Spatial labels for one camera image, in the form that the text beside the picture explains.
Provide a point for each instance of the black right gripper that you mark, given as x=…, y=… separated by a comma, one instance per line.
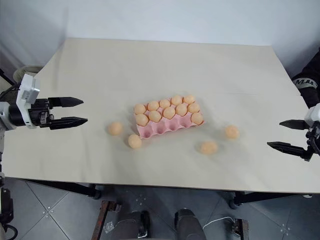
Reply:
x=315, y=147

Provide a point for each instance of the black slanted bar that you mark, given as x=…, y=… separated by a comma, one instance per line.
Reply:
x=5, y=75

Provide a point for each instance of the rusty brown metal frame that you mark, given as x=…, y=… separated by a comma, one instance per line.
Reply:
x=102, y=220
x=242, y=230

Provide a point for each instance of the person in black clothing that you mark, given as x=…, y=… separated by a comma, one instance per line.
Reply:
x=308, y=82

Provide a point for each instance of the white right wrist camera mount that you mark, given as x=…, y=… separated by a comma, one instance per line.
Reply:
x=314, y=113

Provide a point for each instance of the beige round container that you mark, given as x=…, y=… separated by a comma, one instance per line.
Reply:
x=25, y=72

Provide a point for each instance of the peach plastic egg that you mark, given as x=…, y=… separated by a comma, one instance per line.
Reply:
x=196, y=118
x=140, y=108
x=164, y=103
x=169, y=112
x=232, y=132
x=193, y=108
x=181, y=109
x=142, y=119
x=208, y=147
x=189, y=99
x=154, y=116
x=153, y=105
x=115, y=128
x=176, y=100
x=134, y=141

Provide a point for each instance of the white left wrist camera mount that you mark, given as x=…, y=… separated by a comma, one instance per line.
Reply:
x=27, y=91

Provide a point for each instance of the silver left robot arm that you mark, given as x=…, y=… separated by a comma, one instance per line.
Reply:
x=13, y=116

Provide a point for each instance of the black table frame leg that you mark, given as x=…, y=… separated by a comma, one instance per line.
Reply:
x=262, y=197

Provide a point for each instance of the pink egg tray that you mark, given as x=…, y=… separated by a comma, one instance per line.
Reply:
x=160, y=130

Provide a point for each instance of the dark grey rounded shape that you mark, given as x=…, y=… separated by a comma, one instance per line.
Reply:
x=187, y=225
x=132, y=226

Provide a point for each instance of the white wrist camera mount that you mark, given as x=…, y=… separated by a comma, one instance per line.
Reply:
x=314, y=113
x=27, y=91

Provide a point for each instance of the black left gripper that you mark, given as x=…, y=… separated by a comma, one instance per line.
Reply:
x=41, y=113

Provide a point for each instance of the small clear plastic bag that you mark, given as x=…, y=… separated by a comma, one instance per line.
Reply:
x=109, y=226

